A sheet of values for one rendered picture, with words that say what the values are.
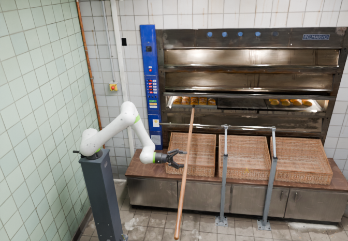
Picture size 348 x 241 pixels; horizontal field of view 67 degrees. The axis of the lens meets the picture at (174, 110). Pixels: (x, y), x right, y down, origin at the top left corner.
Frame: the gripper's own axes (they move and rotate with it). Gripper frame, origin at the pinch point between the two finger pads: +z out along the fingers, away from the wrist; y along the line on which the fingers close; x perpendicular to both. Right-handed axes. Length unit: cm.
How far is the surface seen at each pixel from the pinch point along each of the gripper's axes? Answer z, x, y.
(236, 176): 50, -51, 59
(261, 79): 74, -102, -35
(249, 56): 59, -102, -61
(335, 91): 151, -100, -23
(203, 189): 14, -47, 76
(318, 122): 142, -101, 15
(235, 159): 52, -85, 61
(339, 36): 143, -102, -81
